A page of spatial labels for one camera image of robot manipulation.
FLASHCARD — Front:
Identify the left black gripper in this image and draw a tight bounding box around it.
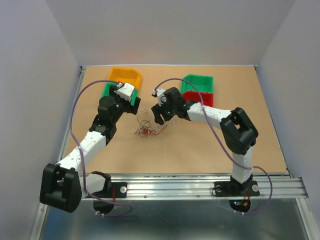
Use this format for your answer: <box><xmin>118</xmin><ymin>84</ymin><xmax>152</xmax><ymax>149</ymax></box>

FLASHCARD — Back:
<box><xmin>109</xmin><ymin>85</ymin><xmax>140</xmax><ymax>125</ymax></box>

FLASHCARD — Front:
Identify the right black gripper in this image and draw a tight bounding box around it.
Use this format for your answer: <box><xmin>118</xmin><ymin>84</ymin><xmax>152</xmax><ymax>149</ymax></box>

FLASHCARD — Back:
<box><xmin>150</xmin><ymin>97</ymin><xmax>177</xmax><ymax>126</ymax></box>

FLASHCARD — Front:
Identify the wire bundle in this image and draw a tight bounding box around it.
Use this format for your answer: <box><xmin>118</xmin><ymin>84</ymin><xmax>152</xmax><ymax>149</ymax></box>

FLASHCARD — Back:
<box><xmin>133</xmin><ymin>108</ymin><xmax>182</xmax><ymax>142</ymax></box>

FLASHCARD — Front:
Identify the yellow plastic bin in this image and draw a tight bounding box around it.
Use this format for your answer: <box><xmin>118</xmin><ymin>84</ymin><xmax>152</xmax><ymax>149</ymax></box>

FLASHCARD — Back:
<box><xmin>108</xmin><ymin>67</ymin><xmax>142</xmax><ymax>90</ymax></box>

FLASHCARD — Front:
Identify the green plastic bin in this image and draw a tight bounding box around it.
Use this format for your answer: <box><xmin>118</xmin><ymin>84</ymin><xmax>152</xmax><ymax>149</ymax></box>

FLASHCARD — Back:
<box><xmin>101</xmin><ymin>82</ymin><xmax>138</xmax><ymax>106</ymax></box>
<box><xmin>180</xmin><ymin>74</ymin><xmax>214</xmax><ymax>93</ymax></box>

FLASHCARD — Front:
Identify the red plastic bin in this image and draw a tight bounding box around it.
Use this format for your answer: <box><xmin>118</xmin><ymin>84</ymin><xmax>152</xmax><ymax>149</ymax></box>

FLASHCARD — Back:
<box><xmin>182</xmin><ymin>91</ymin><xmax>214</xmax><ymax>107</ymax></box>

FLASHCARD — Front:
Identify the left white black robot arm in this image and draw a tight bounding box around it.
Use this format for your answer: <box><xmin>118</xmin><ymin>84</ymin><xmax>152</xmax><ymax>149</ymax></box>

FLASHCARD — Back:
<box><xmin>39</xmin><ymin>96</ymin><xmax>141</xmax><ymax>216</ymax></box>

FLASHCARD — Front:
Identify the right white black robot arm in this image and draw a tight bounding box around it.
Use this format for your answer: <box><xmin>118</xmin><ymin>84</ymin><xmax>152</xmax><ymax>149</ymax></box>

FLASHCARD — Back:
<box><xmin>151</xmin><ymin>87</ymin><xmax>259</xmax><ymax>195</ymax></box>

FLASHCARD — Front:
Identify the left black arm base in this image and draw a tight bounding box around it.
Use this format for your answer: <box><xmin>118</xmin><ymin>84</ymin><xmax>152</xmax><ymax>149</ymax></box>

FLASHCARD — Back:
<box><xmin>93</xmin><ymin>182</ymin><xmax>128</xmax><ymax>199</ymax></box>

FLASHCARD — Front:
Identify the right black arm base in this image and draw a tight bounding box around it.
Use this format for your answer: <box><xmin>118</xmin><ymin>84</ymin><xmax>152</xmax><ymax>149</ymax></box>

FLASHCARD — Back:
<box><xmin>211</xmin><ymin>180</ymin><xmax>260</xmax><ymax>198</ymax></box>

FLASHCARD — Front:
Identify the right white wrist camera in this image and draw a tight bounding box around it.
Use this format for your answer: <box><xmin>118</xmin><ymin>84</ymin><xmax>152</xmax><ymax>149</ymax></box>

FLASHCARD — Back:
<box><xmin>152</xmin><ymin>87</ymin><xmax>167</xmax><ymax>106</ymax></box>

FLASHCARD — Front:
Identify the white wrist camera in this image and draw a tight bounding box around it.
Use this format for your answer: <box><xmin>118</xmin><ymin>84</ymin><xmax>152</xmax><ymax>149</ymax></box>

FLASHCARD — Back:
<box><xmin>152</xmin><ymin>87</ymin><xmax>167</xmax><ymax>106</ymax></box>
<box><xmin>116</xmin><ymin>82</ymin><xmax>136</xmax><ymax>102</ymax></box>

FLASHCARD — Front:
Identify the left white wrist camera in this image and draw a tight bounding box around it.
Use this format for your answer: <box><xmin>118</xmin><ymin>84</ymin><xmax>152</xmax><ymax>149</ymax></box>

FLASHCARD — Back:
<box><xmin>116</xmin><ymin>82</ymin><xmax>136</xmax><ymax>102</ymax></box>

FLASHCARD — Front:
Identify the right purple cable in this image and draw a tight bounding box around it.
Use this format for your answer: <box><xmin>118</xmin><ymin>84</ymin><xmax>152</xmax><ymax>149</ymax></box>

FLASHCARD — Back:
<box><xmin>153</xmin><ymin>78</ymin><xmax>274</xmax><ymax>216</ymax></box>

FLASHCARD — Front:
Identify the aluminium left side rail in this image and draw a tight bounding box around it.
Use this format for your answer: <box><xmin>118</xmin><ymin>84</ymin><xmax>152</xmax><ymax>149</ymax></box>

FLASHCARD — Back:
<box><xmin>53</xmin><ymin>66</ymin><xmax>86</xmax><ymax>165</ymax></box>

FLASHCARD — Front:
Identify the aluminium rail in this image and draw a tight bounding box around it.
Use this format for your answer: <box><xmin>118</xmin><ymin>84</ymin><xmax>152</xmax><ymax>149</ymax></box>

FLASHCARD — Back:
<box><xmin>53</xmin><ymin>66</ymin><xmax>86</xmax><ymax>165</ymax></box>
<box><xmin>110</xmin><ymin>174</ymin><xmax>308</xmax><ymax>201</ymax></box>

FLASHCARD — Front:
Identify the aluminium front rail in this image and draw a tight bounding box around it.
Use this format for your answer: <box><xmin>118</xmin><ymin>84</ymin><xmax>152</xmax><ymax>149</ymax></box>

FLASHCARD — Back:
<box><xmin>110</xmin><ymin>174</ymin><xmax>308</xmax><ymax>201</ymax></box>

